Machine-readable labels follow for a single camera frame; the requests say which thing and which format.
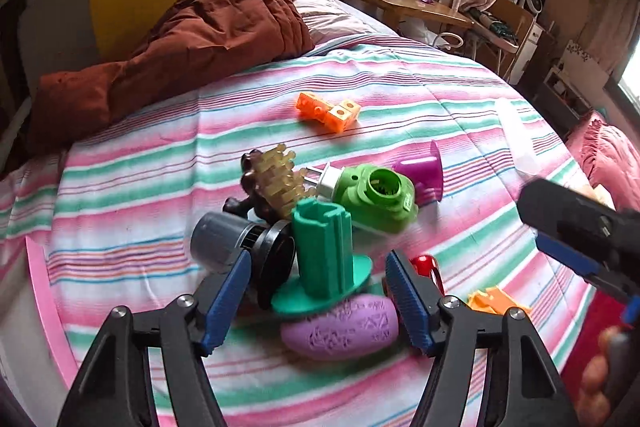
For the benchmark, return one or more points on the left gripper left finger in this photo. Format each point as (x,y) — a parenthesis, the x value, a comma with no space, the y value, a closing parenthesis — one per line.
(113,386)

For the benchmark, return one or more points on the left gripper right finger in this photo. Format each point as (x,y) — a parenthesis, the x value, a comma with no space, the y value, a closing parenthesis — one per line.
(522,386)

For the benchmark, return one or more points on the orange plastic rack piece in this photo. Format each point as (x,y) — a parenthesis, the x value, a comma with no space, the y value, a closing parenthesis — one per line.
(493,300)

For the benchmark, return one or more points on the red cylinder toy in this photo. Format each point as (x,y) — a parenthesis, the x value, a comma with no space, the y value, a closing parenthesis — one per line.
(426,266)

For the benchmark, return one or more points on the purple patterned oval case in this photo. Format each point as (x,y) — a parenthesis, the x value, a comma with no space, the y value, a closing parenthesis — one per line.
(359,326)

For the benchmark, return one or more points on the teal flanged plastic spool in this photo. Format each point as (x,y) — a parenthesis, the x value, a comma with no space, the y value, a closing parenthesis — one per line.
(328,269)

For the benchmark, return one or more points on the green plug-in device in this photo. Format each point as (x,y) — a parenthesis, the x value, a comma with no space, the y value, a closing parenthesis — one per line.
(378,198)

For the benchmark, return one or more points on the magenta flanged plastic cup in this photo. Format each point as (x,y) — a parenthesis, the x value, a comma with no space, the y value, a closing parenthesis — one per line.
(425,172)

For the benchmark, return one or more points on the grey black cylinder container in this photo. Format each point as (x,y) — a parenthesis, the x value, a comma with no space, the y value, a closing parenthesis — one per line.
(215,236)

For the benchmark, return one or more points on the brown massage brush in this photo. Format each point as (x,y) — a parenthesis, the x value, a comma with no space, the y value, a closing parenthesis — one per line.
(272,185)

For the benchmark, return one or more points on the orange linked cube blocks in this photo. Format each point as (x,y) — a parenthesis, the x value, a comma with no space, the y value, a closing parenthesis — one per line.
(334,117)

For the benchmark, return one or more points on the person's right hand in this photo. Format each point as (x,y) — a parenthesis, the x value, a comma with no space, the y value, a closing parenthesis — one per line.
(592,406)

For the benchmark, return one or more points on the pink edged tray box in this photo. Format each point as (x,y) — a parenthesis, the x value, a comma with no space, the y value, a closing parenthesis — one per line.
(60,350)

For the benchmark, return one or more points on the striped bed sheet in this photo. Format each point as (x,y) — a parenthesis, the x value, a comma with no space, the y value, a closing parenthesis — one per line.
(361,233)

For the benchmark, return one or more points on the wooden bedside desk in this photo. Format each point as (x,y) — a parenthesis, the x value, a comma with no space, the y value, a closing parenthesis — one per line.
(395,11)

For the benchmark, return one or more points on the white pillow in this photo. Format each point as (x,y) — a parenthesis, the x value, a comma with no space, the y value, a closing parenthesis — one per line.
(336,27)

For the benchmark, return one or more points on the rust brown quilt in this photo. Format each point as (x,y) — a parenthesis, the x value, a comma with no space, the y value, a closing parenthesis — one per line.
(194,43)

